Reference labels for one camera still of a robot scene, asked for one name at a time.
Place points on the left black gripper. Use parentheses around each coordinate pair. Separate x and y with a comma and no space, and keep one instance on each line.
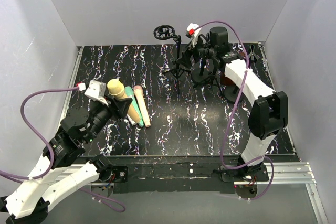
(113,107)

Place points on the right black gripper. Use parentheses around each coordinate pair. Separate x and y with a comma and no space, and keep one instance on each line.
(196,51)

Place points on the large yellow microphone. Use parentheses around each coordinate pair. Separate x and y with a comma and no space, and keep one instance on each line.
(116,89)

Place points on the black round base holder stand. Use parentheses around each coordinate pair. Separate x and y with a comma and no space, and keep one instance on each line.
(231,93)

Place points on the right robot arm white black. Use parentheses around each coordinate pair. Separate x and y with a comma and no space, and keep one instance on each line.
(269,109)

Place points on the black tripod clip stand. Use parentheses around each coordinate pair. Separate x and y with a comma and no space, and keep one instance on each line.
(214,73)

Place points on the black clip stand far right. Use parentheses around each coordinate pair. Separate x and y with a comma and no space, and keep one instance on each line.
(253,57)

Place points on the green microphone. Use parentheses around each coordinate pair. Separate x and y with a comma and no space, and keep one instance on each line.
(129,92)

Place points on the pink microphone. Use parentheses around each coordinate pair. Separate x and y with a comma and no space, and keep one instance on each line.
(138,92)

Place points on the white microphone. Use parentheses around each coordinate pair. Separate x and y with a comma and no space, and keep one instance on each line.
(131,121)

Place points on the brown box in holder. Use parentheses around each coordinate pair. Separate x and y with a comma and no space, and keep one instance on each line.
(226,81)

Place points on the black front mounting base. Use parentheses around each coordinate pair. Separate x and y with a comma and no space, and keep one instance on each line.
(174,173)

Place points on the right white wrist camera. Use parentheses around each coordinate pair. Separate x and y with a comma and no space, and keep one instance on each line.
(192,32)

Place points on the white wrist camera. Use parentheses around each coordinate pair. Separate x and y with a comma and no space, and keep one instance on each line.
(192,32)
(96,91)

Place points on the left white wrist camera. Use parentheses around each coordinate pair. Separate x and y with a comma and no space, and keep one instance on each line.
(96,91)

